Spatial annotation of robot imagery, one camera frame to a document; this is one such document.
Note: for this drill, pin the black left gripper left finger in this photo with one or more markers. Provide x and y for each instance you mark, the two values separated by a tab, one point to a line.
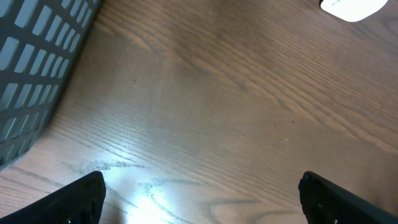
78	202

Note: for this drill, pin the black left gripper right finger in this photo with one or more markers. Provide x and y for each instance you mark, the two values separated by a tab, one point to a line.
323	201

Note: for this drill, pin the white barcode scanner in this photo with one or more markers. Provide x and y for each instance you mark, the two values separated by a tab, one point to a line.
352	10

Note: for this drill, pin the grey plastic mesh basket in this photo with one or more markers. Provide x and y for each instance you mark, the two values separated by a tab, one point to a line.
40	41

